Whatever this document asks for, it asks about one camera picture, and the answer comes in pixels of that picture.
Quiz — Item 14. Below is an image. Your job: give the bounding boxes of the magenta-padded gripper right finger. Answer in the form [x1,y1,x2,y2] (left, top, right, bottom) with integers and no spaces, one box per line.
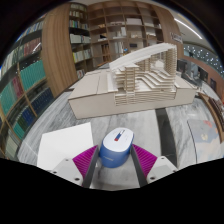
[129,143,179,188]

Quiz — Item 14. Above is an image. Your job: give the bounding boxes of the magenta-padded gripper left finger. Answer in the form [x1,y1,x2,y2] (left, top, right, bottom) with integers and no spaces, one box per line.
[49,144,100,188]

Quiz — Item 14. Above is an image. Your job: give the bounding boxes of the blue and white computer mouse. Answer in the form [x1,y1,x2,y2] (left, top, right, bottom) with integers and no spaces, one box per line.
[98,127,135,169]

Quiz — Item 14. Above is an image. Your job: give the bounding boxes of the pastel floral mouse pad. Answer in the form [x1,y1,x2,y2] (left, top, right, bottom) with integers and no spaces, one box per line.
[187,118,221,159]

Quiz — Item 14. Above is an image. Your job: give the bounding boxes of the white paper sheet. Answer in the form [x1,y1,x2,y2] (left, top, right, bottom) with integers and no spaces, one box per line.
[36,122,94,171]

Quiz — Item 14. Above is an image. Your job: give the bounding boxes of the large white architectural model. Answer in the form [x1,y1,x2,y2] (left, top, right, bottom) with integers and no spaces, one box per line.
[68,42,198,120]

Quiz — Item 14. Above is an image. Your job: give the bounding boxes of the dark brown architectural model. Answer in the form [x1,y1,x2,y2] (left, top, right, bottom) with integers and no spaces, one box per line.
[208,96,224,126]

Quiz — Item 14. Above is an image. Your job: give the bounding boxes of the shelf unit with colourful books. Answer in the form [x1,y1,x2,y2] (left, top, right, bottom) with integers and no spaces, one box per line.
[0,14,56,159]

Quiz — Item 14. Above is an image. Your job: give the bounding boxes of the dark grey box model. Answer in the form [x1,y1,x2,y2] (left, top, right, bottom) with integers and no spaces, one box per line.
[176,59,188,73]
[198,66,209,81]

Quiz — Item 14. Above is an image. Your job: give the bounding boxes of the group of small ceiling lights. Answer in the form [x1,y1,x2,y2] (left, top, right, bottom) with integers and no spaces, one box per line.
[183,44,224,66]

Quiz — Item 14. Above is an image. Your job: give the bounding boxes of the narrow wooden book shelf unit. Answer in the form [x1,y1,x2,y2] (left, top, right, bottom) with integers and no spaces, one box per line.
[68,2,93,79]

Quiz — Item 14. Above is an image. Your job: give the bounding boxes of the wide wooden display shelf unit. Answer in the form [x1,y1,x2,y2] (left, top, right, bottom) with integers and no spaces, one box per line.
[87,1,168,69]

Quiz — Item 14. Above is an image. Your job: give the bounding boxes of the long ceiling light strip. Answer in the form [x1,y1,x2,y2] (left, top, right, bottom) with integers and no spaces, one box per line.
[173,17,203,40]

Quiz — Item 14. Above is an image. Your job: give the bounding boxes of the white wall sign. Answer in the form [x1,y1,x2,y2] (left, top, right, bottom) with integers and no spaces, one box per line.
[169,32,184,44]

